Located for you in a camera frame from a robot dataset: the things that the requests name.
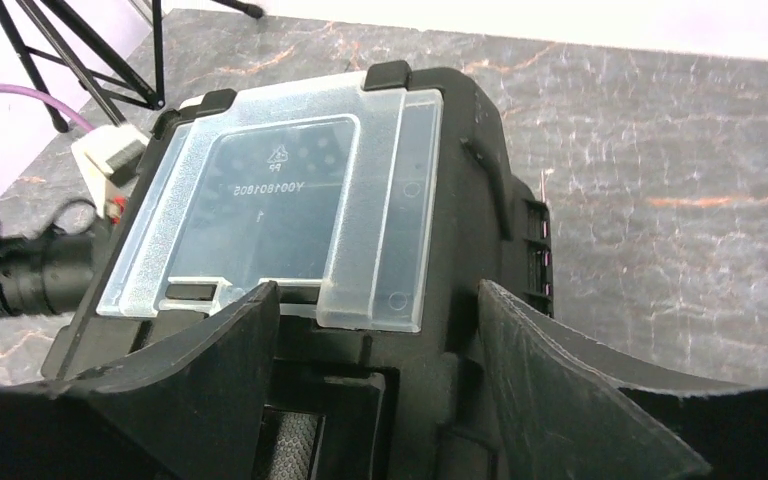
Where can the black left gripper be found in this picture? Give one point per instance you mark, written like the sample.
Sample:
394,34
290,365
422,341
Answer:
49,273

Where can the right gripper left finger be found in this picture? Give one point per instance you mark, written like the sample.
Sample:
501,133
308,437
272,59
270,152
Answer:
186,407

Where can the black plastic toolbox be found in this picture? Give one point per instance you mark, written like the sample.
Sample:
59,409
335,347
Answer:
377,201

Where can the black tripod music stand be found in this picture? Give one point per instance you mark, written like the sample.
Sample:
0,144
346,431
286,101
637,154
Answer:
124,84

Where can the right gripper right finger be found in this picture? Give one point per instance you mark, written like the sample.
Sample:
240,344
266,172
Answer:
571,407

